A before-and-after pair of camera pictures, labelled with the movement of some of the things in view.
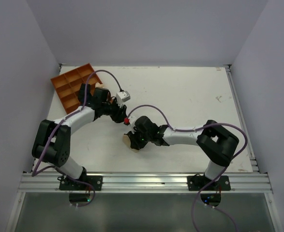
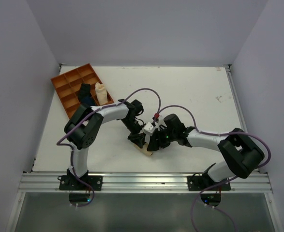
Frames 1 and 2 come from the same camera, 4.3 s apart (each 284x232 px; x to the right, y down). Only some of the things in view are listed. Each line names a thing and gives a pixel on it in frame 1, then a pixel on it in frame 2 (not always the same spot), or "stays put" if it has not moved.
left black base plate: (66, 184) stays put
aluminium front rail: (147, 182) stays put
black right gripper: (135, 144) -> (154, 144)
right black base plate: (197, 182) stays put
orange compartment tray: (67, 85) stays put
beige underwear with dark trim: (127, 142) -> (144, 149)
